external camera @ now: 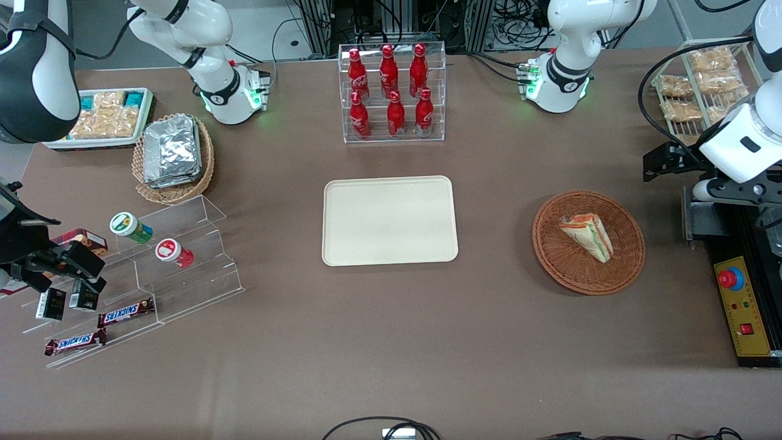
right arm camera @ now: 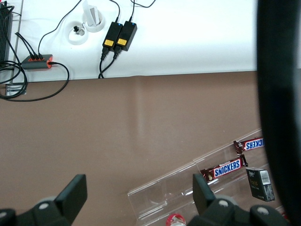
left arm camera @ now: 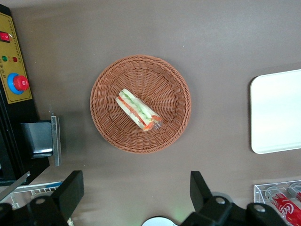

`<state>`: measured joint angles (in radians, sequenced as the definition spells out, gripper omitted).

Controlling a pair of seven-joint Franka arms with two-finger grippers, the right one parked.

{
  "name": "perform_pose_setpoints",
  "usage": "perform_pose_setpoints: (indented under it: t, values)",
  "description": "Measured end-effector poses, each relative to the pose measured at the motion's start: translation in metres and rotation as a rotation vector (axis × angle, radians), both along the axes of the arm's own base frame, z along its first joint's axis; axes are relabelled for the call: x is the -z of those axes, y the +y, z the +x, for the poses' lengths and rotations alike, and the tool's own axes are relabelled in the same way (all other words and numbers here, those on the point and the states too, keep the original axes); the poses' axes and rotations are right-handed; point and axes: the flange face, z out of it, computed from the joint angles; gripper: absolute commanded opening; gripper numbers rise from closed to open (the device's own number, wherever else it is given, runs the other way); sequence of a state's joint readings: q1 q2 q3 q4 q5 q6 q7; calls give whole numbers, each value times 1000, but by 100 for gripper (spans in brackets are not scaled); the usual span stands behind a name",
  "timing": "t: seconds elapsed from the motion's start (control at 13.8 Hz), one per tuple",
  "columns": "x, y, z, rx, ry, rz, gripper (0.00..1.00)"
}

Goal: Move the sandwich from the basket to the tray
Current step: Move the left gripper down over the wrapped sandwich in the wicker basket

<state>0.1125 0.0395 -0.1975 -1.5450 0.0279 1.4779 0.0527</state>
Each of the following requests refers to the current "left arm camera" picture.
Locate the clear acrylic bottle rack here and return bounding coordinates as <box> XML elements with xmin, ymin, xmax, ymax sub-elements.
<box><xmin>253</xmin><ymin>180</ymin><xmax>301</xmax><ymax>226</ymax></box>

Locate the round brown wicker basket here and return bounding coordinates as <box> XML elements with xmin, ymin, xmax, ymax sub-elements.
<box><xmin>90</xmin><ymin>54</ymin><xmax>191</xmax><ymax>154</ymax></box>

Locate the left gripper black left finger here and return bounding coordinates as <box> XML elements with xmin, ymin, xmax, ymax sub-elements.
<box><xmin>28</xmin><ymin>170</ymin><xmax>85</xmax><ymax>226</ymax></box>

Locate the triangle sandwich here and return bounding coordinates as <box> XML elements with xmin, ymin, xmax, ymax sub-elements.
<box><xmin>115</xmin><ymin>88</ymin><xmax>163</xmax><ymax>132</ymax></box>

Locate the red cola bottle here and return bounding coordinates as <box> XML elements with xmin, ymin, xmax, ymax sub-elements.
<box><xmin>288</xmin><ymin>183</ymin><xmax>301</xmax><ymax>201</ymax></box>
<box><xmin>265</xmin><ymin>187</ymin><xmax>301</xmax><ymax>224</ymax></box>

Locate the red emergency stop button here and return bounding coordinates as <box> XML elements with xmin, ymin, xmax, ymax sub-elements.
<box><xmin>7</xmin><ymin>73</ymin><xmax>30</xmax><ymax>95</ymax></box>

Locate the white wire rack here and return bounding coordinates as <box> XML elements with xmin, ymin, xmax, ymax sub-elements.
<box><xmin>0</xmin><ymin>180</ymin><xmax>64</xmax><ymax>212</ymax></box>

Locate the black machine with yellow panel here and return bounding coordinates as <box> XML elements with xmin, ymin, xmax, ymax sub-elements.
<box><xmin>0</xmin><ymin>3</ymin><xmax>62</xmax><ymax>187</ymax></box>

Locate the beige plastic tray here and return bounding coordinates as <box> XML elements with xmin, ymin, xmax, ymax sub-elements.
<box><xmin>250</xmin><ymin>68</ymin><xmax>301</xmax><ymax>155</ymax></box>

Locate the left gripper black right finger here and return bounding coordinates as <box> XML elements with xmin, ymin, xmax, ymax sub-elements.
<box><xmin>181</xmin><ymin>170</ymin><xmax>247</xmax><ymax>226</ymax></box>

